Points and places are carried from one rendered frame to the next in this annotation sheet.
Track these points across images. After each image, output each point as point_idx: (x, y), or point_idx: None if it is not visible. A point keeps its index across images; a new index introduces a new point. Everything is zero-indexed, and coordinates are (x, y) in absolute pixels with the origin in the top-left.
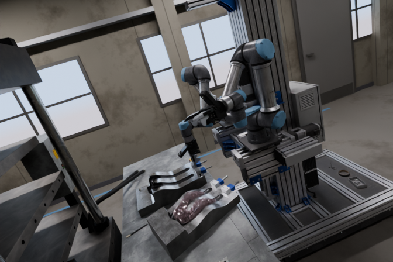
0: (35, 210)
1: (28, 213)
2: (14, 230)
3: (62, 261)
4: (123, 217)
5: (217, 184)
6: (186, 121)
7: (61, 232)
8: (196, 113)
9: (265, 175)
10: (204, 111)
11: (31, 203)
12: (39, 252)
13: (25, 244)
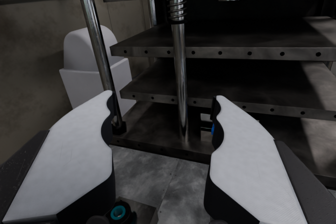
0: (261, 46)
1: (262, 45)
2: (238, 44)
3: (245, 106)
4: None
5: None
6: (211, 108)
7: (293, 101)
8: (209, 164)
9: None
10: (49, 181)
11: (287, 43)
12: (272, 91)
13: (220, 56)
